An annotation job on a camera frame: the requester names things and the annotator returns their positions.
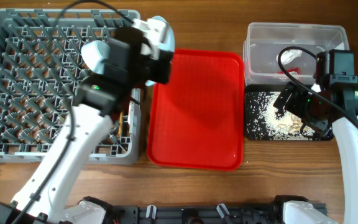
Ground light blue round plate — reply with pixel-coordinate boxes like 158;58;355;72
144;15;177;87

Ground red snack wrapper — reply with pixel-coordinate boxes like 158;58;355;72
275;67;301;76

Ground single wooden chopstick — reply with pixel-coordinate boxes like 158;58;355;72
117;111;124;135

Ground light blue small bowl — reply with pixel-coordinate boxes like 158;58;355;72
81;40;110;75

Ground white tissue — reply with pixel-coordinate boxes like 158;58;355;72
281;49;303;65

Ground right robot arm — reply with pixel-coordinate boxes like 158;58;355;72
274;46;358;223

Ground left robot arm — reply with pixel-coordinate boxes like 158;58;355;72
0;19;175;223

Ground grey plastic dishwasher rack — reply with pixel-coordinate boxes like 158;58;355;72
0;9;140;163

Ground black rectangular tray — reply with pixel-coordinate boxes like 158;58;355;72
243;84;335;142

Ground spilled rice and scraps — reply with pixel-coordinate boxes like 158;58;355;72
246;91;316;138

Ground red plastic serving tray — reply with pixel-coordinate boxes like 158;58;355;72
147;49;245;171

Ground clear plastic bin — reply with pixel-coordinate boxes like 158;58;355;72
243;22;349;85

